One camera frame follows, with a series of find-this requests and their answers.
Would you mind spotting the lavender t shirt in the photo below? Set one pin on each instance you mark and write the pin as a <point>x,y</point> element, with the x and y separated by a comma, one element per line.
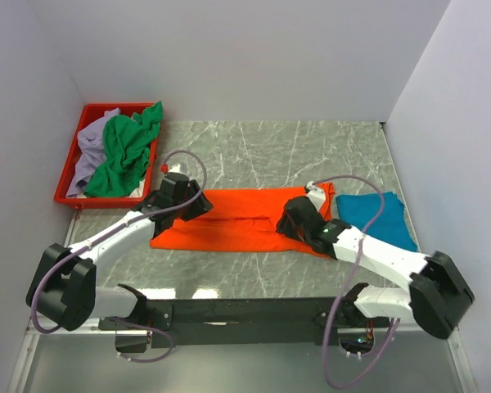
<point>92,150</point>

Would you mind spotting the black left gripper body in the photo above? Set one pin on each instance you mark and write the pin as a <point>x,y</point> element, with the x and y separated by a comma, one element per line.
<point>197,203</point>

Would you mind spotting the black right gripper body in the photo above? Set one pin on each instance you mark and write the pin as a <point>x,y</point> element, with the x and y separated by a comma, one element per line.
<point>289,223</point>

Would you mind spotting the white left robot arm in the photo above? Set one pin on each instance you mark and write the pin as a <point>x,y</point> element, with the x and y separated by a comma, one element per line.
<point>64,287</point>

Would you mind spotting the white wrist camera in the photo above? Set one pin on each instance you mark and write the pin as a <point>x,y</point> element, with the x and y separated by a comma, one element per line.
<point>316,195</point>
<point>173,169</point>

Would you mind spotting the red plastic bin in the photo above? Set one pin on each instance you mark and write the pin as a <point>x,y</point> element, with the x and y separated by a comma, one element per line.
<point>90,113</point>

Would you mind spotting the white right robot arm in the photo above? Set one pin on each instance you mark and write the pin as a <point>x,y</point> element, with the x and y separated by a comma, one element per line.
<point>428,290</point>

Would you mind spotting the aluminium frame rail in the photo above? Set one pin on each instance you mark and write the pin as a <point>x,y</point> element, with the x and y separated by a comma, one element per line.
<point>92,327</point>

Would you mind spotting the orange t shirt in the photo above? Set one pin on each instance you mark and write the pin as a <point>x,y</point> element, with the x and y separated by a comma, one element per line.
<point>242,220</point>

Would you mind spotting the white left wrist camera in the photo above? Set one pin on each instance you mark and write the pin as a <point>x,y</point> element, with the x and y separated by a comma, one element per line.
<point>173,169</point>

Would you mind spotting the folded teal t shirt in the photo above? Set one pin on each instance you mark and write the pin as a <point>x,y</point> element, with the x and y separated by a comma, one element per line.
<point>390,226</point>

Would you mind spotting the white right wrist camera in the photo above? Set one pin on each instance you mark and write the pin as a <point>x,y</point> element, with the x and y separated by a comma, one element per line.
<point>316,195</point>

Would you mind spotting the black table edge rail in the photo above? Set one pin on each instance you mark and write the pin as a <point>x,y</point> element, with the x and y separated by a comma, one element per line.
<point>193,322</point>

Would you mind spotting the green t shirt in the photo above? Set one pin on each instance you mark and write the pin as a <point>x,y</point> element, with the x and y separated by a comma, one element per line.
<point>127,146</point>

